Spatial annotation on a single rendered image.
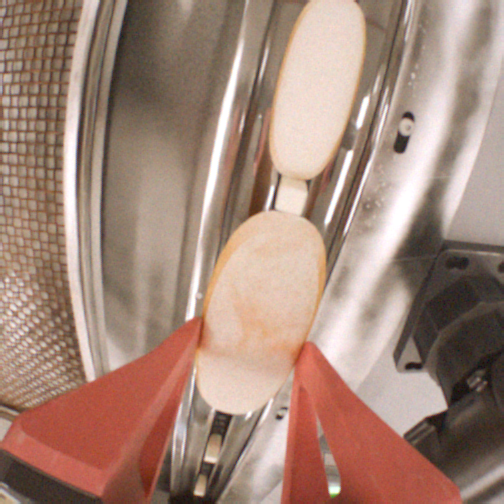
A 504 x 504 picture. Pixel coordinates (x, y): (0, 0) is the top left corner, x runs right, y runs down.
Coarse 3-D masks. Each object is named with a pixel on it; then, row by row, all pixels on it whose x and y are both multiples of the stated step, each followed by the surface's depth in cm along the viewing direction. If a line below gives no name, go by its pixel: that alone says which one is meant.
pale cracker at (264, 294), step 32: (256, 224) 9; (288, 224) 9; (224, 256) 10; (256, 256) 9; (288, 256) 9; (320, 256) 9; (224, 288) 10; (256, 288) 9; (288, 288) 9; (320, 288) 10; (224, 320) 10; (256, 320) 10; (288, 320) 10; (224, 352) 11; (256, 352) 11; (288, 352) 11; (224, 384) 12; (256, 384) 12
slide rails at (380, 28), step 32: (288, 0) 12; (384, 0) 11; (288, 32) 13; (384, 32) 12; (384, 64) 13; (256, 96) 15; (256, 128) 15; (352, 128) 15; (256, 160) 16; (352, 160) 16; (256, 192) 17; (320, 192) 17; (320, 224) 17; (192, 416) 28; (256, 416) 26; (192, 448) 31; (224, 448) 30; (192, 480) 37; (224, 480) 35
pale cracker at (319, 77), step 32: (320, 0) 12; (352, 0) 11; (320, 32) 12; (352, 32) 12; (288, 64) 13; (320, 64) 13; (352, 64) 13; (288, 96) 14; (320, 96) 13; (352, 96) 13; (288, 128) 14; (320, 128) 14; (288, 160) 15; (320, 160) 15
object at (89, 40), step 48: (0, 0) 8; (96, 0) 9; (96, 48) 10; (0, 96) 11; (48, 96) 11; (0, 144) 12; (48, 144) 13; (48, 192) 14; (0, 240) 15; (48, 240) 15; (0, 288) 16; (48, 336) 19; (96, 336) 19
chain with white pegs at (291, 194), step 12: (288, 180) 16; (300, 180) 16; (276, 192) 18; (288, 192) 15; (300, 192) 15; (276, 204) 15; (288, 204) 15; (300, 204) 15; (216, 420) 29; (216, 432) 31; (216, 444) 29; (204, 456) 34; (216, 456) 28; (204, 468) 36; (204, 480) 36
